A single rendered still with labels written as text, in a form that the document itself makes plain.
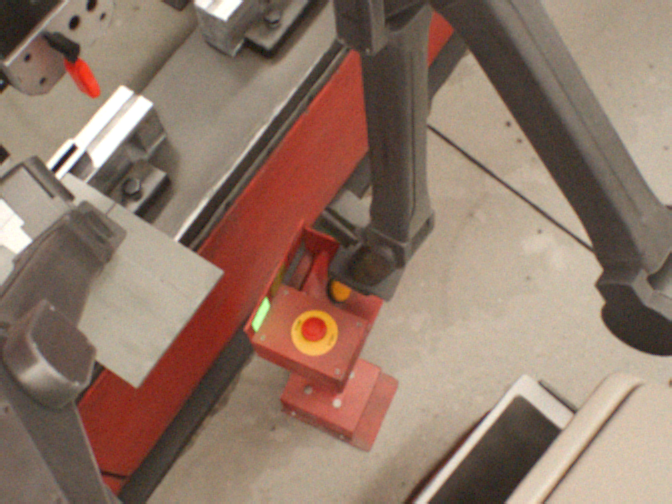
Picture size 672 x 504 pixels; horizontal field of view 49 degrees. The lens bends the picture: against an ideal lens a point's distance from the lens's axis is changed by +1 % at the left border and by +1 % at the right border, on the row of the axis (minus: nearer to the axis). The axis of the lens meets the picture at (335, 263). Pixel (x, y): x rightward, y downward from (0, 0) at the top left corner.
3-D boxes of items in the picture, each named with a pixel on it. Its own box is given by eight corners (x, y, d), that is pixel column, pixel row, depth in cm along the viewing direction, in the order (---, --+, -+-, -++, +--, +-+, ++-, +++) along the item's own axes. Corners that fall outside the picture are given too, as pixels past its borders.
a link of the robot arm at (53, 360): (-84, 566, 34) (99, 411, 34) (-188, 489, 32) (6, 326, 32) (50, 299, 74) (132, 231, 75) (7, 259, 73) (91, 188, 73)
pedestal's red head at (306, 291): (341, 395, 123) (341, 374, 106) (256, 356, 125) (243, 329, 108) (388, 292, 129) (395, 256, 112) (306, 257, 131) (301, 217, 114)
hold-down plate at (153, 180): (43, 341, 104) (34, 335, 102) (14, 321, 105) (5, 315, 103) (172, 182, 113) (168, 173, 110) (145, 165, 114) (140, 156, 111)
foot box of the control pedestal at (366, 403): (369, 453, 184) (371, 448, 172) (280, 411, 187) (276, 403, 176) (400, 381, 190) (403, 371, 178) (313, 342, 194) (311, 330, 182)
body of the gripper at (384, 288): (343, 235, 109) (355, 221, 102) (404, 266, 109) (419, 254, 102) (325, 273, 107) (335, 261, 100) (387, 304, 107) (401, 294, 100)
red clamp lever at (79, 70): (97, 104, 86) (66, 53, 76) (69, 87, 86) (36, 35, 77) (106, 93, 86) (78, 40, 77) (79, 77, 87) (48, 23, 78)
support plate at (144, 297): (138, 389, 90) (136, 387, 89) (-21, 279, 95) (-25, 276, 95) (225, 273, 95) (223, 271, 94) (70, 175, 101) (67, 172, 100)
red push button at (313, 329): (320, 350, 114) (320, 344, 110) (297, 339, 114) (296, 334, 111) (331, 327, 115) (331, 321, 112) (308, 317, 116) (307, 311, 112)
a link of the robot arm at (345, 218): (395, 266, 88) (434, 217, 92) (323, 204, 88) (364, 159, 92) (366, 291, 99) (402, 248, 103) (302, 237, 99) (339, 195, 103)
